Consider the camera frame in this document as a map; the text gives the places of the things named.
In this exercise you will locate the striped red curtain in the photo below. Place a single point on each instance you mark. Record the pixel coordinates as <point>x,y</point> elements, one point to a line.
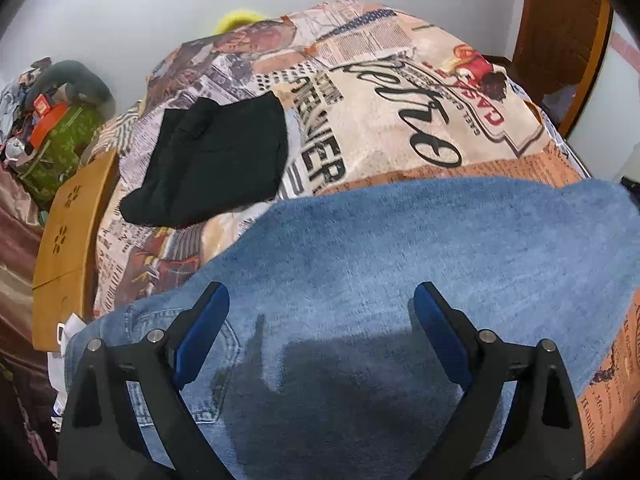
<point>17,270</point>

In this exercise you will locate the grey plush pillow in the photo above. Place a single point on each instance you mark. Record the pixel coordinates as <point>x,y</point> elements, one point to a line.
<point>85,77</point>

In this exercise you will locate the bed with printed newspaper cover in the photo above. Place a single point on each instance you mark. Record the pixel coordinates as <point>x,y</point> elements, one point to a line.
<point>380,125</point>

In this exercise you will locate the blue denim pants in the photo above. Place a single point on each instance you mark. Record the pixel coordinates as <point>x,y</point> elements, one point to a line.
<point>400,250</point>

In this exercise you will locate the black folded pants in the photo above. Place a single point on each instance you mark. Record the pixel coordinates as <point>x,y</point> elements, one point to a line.
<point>215,160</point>

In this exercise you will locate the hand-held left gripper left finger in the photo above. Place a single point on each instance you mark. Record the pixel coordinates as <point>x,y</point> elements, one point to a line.
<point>202,340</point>

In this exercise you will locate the orange box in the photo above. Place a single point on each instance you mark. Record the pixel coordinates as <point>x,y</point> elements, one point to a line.
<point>47,120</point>

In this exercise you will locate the pile of clothes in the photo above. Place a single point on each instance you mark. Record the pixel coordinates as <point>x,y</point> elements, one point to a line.
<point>15,105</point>

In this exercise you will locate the brown wooden door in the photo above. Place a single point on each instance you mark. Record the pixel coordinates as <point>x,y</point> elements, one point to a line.
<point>560,35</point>

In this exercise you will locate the yellow foam tube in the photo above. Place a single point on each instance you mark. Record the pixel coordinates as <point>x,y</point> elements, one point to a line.
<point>237,20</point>

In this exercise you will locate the wooden lap table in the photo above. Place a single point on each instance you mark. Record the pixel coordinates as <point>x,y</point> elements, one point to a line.
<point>70,240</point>

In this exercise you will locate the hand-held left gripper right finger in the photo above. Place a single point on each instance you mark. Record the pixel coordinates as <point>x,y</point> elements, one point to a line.
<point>442,335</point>

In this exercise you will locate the white paper clutter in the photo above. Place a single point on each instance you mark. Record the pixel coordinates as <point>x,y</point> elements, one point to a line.
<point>67,340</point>

